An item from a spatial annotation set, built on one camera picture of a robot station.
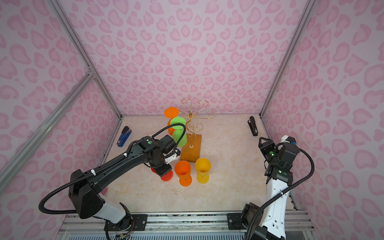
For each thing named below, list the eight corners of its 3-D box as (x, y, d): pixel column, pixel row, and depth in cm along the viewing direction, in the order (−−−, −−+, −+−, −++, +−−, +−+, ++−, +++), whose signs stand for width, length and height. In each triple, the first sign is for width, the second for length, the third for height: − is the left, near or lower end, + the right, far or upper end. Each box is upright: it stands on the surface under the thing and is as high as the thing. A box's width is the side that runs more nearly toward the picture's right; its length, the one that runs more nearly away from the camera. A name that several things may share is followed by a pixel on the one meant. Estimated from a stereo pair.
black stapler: (251, 135, 109) (253, 131, 106) (247, 120, 119) (248, 116, 116) (257, 135, 109) (259, 131, 106) (252, 120, 119) (254, 116, 116)
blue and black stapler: (119, 147, 105) (116, 143, 101) (126, 130, 114) (124, 126, 110) (124, 147, 104) (122, 143, 101) (132, 130, 114) (129, 126, 110)
